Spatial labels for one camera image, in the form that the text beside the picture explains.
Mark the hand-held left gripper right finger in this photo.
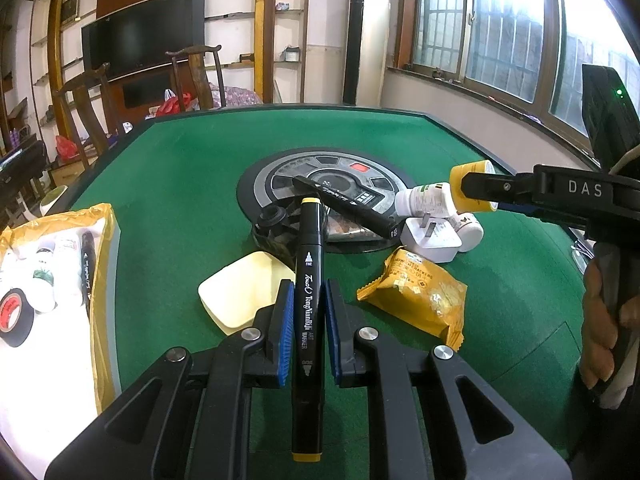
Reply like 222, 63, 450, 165
324, 279, 573, 480

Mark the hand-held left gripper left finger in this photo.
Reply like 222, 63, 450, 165
45, 279, 297, 480

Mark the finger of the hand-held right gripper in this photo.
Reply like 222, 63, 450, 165
460, 172, 537, 204
492, 203, 542, 217

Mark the white bottle with yellow cap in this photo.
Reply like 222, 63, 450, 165
395, 160, 497, 219

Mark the black marker with yellow ends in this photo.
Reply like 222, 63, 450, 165
290, 197, 327, 463

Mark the tray with yellow cloth lining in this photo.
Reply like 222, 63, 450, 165
0, 203, 123, 480

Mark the person's right hand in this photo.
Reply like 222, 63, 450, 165
579, 255, 640, 391

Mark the cream plastic soap box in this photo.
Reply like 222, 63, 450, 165
197, 251, 296, 337

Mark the white charger plug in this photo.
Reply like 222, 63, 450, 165
402, 212, 464, 265

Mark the yellow snack packet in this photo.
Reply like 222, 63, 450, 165
356, 247, 469, 352

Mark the brown flat object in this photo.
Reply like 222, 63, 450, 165
325, 212, 389, 244

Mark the black ribbed plastic object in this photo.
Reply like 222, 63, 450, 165
252, 205, 331, 267

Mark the round mahjong table control panel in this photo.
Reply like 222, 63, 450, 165
237, 147, 416, 254

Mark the standing white air conditioner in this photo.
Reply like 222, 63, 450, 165
342, 0, 393, 106

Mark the slim black marker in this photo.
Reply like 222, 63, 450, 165
79, 231, 97, 320

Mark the white tube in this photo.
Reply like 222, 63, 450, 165
53, 234, 84, 306

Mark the patterned purple cloth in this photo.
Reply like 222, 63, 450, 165
210, 82, 264, 109

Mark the small white bottle green label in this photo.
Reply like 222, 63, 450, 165
27, 246, 56, 313

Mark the red plastic bag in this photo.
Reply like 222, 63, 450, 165
157, 89, 199, 117
54, 135, 82, 164

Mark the cardboard box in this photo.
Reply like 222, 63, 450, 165
50, 162, 87, 187

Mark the dark wooden armchair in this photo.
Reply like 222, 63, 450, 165
164, 44, 224, 112
52, 62, 115, 162

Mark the black tape roll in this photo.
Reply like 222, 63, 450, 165
0, 287, 39, 349

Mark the white and green plastic object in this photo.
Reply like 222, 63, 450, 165
17, 185, 69, 222

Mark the black glass cabinet panel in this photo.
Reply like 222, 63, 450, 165
122, 77, 174, 109

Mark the black glossy furniture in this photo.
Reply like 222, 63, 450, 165
0, 140, 47, 183

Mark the black flat screen television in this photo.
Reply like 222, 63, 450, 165
81, 0, 206, 81

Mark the barred window with wooden frame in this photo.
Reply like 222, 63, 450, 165
399, 0, 640, 161

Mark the wooden wall shelf unit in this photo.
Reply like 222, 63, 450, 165
0, 0, 309, 161

